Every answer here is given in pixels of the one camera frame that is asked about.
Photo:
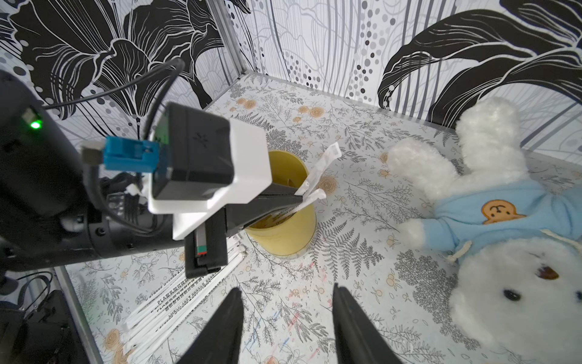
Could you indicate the white straw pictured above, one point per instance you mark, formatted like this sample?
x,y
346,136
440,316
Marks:
x,y
163,299
143,340

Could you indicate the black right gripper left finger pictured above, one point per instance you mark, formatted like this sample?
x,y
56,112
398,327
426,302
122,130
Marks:
x,y
220,340

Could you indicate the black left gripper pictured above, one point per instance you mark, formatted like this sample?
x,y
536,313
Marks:
x,y
206,249

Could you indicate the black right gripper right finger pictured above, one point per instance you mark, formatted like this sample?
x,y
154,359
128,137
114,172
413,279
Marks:
x,y
356,338

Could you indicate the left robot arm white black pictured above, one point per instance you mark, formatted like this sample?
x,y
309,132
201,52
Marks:
x,y
55,210

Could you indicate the yellow metal cup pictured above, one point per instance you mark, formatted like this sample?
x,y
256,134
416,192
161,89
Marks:
x,y
282,234

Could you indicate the bundle of wrapped straws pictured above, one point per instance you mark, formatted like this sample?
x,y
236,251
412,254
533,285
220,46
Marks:
x,y
309,190

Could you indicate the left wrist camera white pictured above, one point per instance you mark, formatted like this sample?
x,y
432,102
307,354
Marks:
x,y
196,163

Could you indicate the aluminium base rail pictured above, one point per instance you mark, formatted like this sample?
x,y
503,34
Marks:
x,y
79,319

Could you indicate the white plush bunny toy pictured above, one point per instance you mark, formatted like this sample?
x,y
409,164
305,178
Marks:
x,y
518,245

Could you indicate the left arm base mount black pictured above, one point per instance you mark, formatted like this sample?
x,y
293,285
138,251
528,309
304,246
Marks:
x,y
38,327

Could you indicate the aluminium frame post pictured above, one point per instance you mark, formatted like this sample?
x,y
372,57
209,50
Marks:
x,y
226,30

